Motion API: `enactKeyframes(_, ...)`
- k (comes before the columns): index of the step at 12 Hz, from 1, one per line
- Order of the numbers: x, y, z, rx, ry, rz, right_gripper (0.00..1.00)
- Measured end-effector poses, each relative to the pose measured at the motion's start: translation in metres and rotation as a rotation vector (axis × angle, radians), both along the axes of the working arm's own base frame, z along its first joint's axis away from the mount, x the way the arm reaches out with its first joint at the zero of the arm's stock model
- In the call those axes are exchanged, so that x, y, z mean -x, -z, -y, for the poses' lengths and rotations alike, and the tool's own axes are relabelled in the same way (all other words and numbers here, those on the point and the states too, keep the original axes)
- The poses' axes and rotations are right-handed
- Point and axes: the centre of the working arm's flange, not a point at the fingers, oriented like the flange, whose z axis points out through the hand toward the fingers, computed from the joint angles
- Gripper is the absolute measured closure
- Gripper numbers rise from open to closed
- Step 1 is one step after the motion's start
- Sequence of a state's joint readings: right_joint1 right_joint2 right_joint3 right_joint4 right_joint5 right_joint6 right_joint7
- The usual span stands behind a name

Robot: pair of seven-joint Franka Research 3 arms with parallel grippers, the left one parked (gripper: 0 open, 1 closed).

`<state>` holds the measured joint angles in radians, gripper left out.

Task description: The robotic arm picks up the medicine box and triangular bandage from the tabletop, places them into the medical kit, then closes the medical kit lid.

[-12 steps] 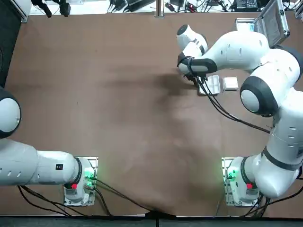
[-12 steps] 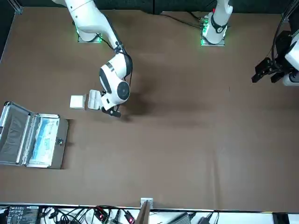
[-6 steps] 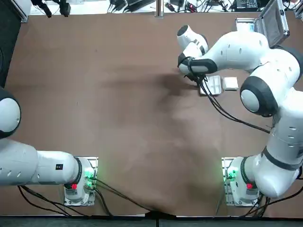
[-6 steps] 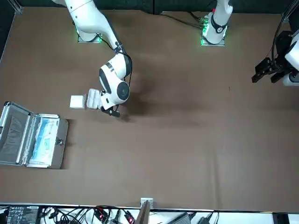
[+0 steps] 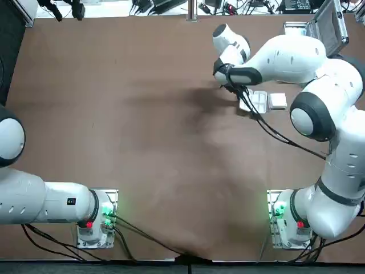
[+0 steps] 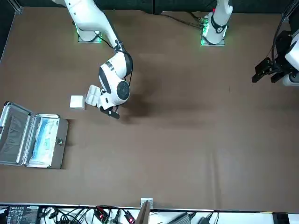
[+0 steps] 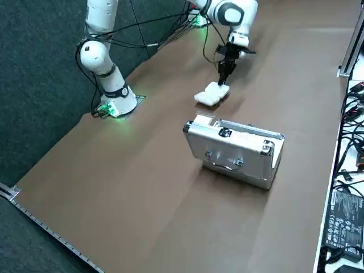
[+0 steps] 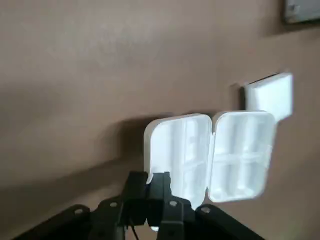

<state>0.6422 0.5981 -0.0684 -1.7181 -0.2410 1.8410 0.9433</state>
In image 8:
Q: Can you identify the aluminium medical kit case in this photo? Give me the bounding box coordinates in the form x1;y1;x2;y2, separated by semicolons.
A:
283;0;320;25

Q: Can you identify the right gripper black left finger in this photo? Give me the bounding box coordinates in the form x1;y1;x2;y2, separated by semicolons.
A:
14;171;148;240

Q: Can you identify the white triangular bandage packet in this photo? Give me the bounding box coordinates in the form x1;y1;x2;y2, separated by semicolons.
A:
243;72;294;119

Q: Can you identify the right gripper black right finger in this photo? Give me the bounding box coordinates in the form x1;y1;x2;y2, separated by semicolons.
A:
147;171;263;240

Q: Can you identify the white plastic medicine box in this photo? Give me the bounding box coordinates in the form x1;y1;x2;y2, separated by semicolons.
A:
143;110;279;204

